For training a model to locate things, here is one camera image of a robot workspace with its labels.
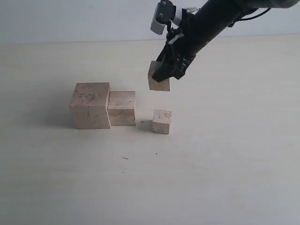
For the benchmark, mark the smallest wooden cube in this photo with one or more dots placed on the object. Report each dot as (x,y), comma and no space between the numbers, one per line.
(161,121)

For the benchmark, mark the third largest wooden cube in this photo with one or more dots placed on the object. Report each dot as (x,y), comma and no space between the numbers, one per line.
(153,85)

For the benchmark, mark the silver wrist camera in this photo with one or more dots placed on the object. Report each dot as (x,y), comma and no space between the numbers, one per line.
(166,14)

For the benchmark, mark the second largest wooden cube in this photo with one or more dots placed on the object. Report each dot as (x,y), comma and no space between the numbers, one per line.
(121,108)

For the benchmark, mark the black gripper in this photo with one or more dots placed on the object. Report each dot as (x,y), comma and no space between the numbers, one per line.
(192,35)

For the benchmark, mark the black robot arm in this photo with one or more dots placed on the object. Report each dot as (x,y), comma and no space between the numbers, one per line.
(249,7)

